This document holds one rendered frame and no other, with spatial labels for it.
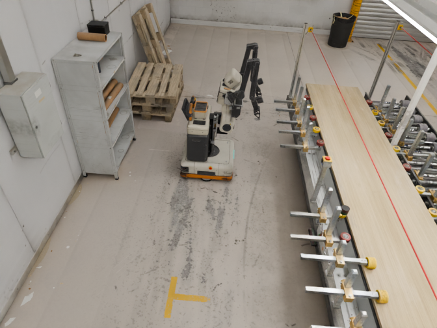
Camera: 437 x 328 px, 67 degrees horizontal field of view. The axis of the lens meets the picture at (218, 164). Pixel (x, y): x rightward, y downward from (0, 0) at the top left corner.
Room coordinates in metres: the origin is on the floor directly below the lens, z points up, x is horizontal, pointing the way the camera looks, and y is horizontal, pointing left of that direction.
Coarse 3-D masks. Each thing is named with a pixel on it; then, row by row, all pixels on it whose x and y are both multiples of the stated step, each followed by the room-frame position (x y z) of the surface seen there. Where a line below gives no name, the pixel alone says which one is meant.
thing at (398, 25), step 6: (396, 24) 4.22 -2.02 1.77; (402, 24) 4.23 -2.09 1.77; (396, 30) 4.22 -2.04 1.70; (390, 36) 4.25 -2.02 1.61; (390, 42) 4.22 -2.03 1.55; (384, 54) 4.23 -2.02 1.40; (384, 60) 4.22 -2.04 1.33; (378, 72) 4.22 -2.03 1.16; (372, 84) 4.26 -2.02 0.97; (372, 90) 4.23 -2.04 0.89
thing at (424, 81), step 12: (420, 0) 2.34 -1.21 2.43; (432, 0) 2.23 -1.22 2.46; (432, 12) 2.13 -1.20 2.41; (432, 60) 2.99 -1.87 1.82; (420, 84) 3.00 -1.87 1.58; (420, 96) 2.98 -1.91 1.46; (408, 108) 3.00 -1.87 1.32; (408, 120) 2.98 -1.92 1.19; (396, 132) 3.01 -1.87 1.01; (396, 144) 2.98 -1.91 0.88
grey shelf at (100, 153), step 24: (72, 48) 3.35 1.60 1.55; (96, 48) 3.39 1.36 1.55; (120, 48) 3.94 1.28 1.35; (72, 72) 3.05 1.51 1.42; (96, 72) 3.05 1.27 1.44; (120, 72) 3.94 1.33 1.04; (72, 96) 3.05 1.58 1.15; (96, 96) 3.05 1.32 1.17; (120, 96) 3.60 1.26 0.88; (72, 120) 3.05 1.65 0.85; (96, 120) 3.05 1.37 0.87; (120, 120) 3.62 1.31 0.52; (96, 144) 3.05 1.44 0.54; (120, 144) 3.60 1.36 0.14; (96, 168) 3.05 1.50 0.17
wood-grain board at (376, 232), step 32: (320, 96) 3.93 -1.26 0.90; (352, 96) 3.99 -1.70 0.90; (320, 128) 3.16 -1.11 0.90; (352, 128) 3.21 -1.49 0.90; (352, 160) 2.62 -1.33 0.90; (384, 160) 2.66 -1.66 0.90; (352, 192) 2.16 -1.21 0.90; (384, 192) 2.18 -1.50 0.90; (416, 192) 2.21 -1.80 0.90; (352, 224) 1.78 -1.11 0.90; (384, 224) 1.81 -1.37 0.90; (416, 224) 1.83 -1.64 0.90; (384, 256) 1.49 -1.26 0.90; (384, 288) 1.23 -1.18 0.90; (416, 288) 1.25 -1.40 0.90; (384, 320) 1.01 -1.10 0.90; (416, 320) 1.02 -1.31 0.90
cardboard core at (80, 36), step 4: (80, 32) 3.61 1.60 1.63; (80, 36) 3.57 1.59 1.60; (84, 36) 3.57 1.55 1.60; (88, 36) 3.57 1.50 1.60; (92, 36) 3.57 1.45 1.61; (96, 36) 3.57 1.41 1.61; (100, 36) 3.57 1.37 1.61; (104, 36) 3.57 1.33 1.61; (92, 40) 3.58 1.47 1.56; (96, 40) 3.58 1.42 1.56; (100, 40) 3.57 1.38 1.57; (104, 40) 3.57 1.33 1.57
